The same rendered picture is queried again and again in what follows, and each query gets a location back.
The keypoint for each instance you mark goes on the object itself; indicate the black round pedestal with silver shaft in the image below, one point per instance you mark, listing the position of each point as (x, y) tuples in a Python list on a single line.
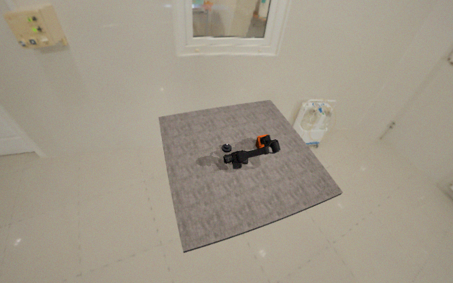
[(226, 148)]

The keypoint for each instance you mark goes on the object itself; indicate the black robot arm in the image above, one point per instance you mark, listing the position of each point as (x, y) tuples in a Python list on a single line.
[(240, 156)]

